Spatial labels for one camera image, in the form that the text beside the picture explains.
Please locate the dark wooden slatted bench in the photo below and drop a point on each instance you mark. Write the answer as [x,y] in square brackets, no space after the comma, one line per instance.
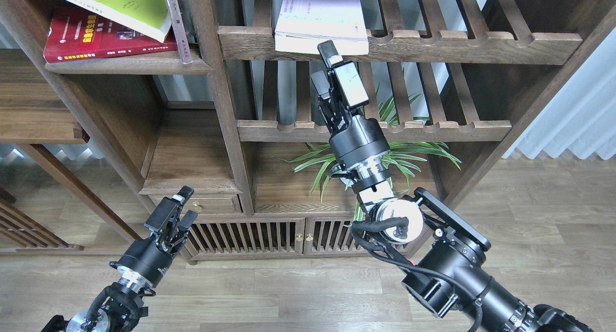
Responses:
[26,233]

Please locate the white curtain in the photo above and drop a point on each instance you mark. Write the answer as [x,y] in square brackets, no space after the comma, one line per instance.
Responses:
[581,118]

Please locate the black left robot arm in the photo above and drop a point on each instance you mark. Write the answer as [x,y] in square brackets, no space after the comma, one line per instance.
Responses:
[119,307]

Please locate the brass drawer knob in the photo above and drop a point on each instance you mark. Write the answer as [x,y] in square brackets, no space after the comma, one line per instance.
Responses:
[197,207]

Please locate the white lavender paperback book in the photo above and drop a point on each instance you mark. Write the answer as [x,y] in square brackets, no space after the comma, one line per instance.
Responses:
[303,24]

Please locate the dark wooden bookshelf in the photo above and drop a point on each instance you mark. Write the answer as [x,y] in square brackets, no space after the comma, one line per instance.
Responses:
[486,71]

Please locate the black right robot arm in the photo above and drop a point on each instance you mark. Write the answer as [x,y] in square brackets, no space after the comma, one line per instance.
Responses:
[440,254]

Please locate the yellow green paperback book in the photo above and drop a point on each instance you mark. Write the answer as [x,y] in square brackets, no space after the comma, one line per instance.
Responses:
[149,17]

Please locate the white plant pot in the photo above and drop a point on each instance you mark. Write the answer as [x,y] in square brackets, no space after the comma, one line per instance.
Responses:
[347,182]

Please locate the thin upright book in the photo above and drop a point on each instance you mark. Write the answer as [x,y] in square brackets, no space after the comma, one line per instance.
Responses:
[179,32]

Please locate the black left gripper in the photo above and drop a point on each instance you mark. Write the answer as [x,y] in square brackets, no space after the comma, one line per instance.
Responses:
[145,262]

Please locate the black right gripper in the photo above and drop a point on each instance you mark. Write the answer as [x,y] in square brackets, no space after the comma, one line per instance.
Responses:
[356,140]

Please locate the red paperback book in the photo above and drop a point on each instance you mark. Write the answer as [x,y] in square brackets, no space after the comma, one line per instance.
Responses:
[77,34]

